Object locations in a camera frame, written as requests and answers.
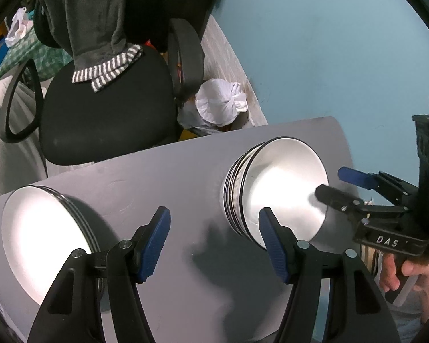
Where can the light grey bed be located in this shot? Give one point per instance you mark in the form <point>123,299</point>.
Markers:
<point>7,143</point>

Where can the black office chair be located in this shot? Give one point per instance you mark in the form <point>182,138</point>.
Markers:
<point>103,114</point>

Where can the person's grey clothing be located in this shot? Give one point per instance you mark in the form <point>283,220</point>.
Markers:
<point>409,314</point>

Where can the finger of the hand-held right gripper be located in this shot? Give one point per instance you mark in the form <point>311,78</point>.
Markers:
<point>354,177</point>
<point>330,194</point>

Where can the white tied plastic bag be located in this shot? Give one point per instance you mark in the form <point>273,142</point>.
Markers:
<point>214,103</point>

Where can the translucent plastic bag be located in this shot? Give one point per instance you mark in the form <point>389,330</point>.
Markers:
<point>189,118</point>

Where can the white crumpled plastic bag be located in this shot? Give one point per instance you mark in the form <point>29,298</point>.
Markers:
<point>16,28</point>

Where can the grey garment with striped cuffs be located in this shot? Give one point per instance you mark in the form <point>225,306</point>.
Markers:
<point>89,14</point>

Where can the white plate with black rim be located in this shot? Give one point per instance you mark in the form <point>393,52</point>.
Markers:
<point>75,205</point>
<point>39,235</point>
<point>70,205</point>

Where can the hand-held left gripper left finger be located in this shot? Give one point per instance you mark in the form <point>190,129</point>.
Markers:
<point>153,246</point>

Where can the green checked blanket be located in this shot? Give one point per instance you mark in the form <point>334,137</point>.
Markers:
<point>46,57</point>

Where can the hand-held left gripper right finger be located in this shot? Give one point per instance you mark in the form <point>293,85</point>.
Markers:
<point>275,246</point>

